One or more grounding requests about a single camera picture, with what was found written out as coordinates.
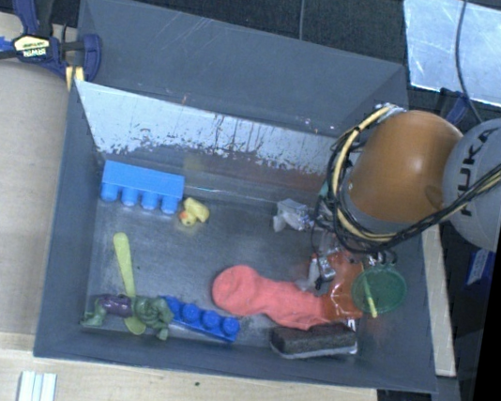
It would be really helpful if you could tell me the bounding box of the green clear lid with straw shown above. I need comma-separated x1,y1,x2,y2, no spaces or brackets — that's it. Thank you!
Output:
347,258,412,323

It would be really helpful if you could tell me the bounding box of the clear crumpled plastic piece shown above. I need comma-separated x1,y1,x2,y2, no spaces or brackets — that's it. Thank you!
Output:
270,195,319,239

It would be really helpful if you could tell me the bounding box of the light blue studded toy block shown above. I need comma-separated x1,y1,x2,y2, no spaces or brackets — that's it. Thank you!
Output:
97,159,189,217

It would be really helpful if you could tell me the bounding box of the black board eraser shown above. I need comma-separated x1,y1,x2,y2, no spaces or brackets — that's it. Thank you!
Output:
266,311,362,371

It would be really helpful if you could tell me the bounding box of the green toy figure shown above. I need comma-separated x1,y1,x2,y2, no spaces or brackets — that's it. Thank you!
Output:
78,285,178,343

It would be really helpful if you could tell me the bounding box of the yellow rubber duck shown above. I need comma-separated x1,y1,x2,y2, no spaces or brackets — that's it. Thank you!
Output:
176,194,213,230

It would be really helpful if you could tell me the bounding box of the salmon pink cloth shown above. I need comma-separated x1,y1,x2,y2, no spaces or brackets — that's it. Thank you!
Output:
207,259,341,336

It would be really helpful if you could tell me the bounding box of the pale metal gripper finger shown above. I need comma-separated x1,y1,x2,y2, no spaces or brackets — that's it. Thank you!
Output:
314,254,341,301
305,255,325,295

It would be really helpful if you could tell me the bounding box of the orange clear plastic packet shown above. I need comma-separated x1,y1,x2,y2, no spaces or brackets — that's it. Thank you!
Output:
300,246,374,330

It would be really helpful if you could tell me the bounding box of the yellow-green plastic spoon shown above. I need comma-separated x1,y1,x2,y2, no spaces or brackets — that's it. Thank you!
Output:
97,230,162,337

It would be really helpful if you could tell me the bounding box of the dark blue studded flat block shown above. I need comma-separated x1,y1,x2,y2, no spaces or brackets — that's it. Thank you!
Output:
156,293,245,344

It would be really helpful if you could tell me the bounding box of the grey metal bin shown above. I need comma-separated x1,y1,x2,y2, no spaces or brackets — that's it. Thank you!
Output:
21,0,495,401

